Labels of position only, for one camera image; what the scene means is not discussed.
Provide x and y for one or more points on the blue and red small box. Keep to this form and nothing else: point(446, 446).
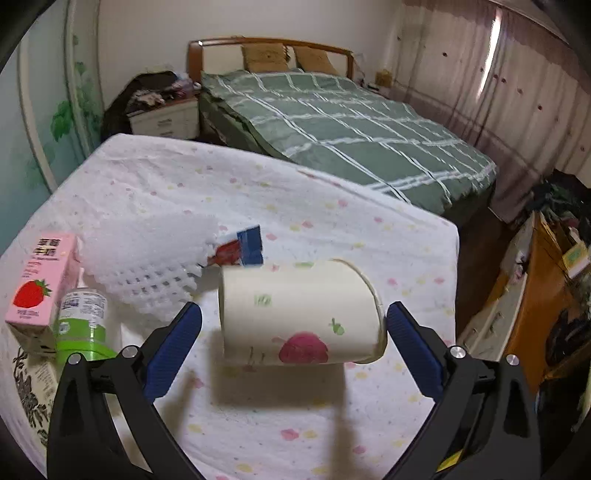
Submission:
point(249, 247)

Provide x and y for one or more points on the green box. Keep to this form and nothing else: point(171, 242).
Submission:
point(575, 258)

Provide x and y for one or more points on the mixed clothes heap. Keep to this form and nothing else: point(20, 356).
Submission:
point(558, 198)

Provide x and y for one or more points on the pink strawberry milk carton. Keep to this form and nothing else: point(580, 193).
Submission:
point(37, 286)

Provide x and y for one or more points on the white dotted tablecloth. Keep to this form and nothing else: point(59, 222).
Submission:
point(277, 221)

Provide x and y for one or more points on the wooden dresser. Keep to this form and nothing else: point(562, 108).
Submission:
point(535, 295)

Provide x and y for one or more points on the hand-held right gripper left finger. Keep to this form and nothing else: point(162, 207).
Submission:
point(173, 350)

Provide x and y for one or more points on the green checked blanket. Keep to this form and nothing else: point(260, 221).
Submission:
point(346, 134)

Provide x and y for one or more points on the dark clothes pile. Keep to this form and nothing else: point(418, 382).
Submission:
point(138, 90)

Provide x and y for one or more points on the brown pillow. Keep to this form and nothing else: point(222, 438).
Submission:
point(316, 60)
point(265, 57)

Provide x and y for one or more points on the sliding wardrobe door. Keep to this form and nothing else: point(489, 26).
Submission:
point(46, 115)

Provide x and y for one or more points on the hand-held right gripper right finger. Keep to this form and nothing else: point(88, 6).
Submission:
point(415, 355)

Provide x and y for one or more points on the wooden bed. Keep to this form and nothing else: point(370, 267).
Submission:
point(217, 50)

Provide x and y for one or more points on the white nightstand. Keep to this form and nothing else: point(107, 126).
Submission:
point(166, 120)

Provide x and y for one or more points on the strawberry print paper cup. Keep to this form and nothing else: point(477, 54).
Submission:
point(295, 314)

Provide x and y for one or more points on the pink curtain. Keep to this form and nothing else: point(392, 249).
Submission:
point(540, 92)
point(438, 50)

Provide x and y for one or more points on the long printed cardboard box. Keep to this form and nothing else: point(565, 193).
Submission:
point(27, 392)

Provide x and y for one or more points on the green label plastic bottle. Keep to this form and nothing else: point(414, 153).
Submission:
point(81, 314)

